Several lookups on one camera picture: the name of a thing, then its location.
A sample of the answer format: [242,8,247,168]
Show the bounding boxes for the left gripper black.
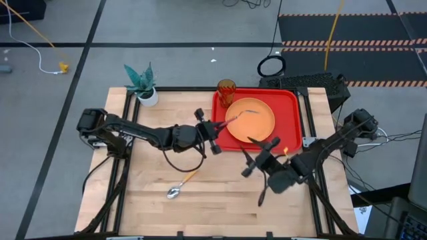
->
[194,107,230,156]

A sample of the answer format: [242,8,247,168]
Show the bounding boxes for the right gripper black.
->
[240,135,285,178]

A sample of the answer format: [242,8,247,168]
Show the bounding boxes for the metal fork with red handle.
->
[218,109,260,131]

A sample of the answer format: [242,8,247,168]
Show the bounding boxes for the orange round plate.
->
[225,97,276,144]

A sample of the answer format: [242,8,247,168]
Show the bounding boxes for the amber faceted plastic cup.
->
[216,79,238,109]

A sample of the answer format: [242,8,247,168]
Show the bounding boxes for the metal spoon with orange handle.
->
[166,169,199,200]

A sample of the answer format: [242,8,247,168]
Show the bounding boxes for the red plastic tray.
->
[211,87,304,155]

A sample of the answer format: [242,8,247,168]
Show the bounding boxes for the white plant pot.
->
[137,87,159,108]

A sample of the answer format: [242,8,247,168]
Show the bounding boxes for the black perforated computer case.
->
[258,71,352,113]

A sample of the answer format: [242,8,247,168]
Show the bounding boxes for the green artificial plant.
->
[123,61,157,99]

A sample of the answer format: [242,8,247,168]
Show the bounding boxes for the white printed paper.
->
[352,205,368,234]

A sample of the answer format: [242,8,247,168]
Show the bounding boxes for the black mat with hazard stripes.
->
[278,12,427,88]

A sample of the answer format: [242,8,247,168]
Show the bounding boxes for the dark grey desk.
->
[350,181,427,240]

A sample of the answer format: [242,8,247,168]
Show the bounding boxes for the black computer monitor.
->
[408,113,427,211]

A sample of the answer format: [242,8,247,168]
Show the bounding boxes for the black keyboard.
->
[398,211,427,240]

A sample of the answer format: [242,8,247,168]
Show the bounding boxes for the black storage box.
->
[0,0,47,25]

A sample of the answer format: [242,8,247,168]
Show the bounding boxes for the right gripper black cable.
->
[257,168,270,208]

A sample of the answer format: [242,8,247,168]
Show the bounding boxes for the black aluminium table frame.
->
[79,85,360,240]

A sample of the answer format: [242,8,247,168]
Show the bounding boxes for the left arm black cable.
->
[161,131,207,173]

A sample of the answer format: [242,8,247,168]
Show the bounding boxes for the black cable with coil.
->
[256,0,287,79]

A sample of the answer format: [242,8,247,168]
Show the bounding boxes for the white cable bundle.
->
[356,127,390,148]

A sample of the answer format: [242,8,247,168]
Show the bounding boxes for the thick yellow hanging cable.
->
[324,0,345,71]

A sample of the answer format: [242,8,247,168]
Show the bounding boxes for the yellow cable with plug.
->
[0,0,70,74]

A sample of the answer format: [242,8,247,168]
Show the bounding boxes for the white floor cable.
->
[4,0,64,75]

